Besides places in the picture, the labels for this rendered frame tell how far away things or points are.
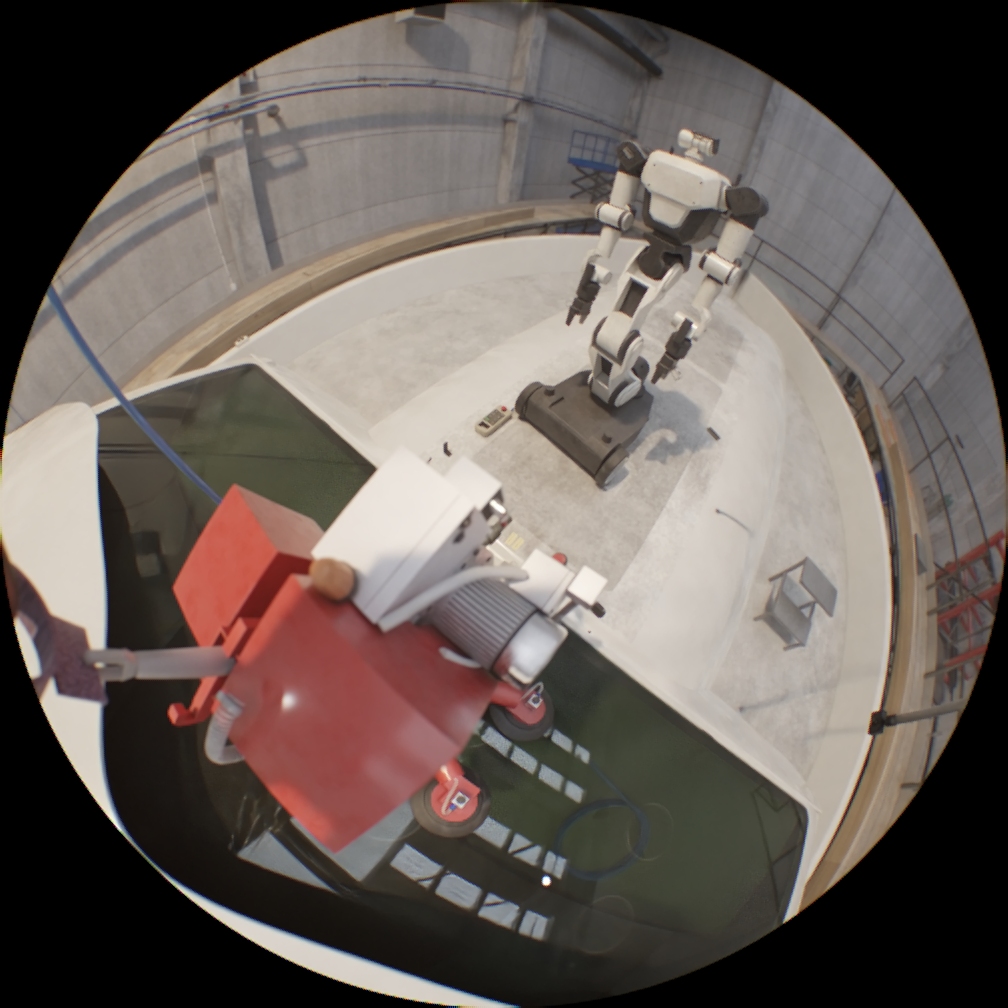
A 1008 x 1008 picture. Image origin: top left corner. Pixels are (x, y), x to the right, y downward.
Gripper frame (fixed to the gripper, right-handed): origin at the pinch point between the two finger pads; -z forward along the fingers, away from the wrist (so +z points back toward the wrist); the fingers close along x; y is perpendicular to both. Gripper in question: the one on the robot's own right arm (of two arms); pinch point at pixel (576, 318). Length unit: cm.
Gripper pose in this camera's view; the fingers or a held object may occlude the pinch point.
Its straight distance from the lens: 157.4
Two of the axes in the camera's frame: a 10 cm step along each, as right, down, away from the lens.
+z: 2.4, -5.9, -7.7
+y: 6.8, 6.7, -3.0
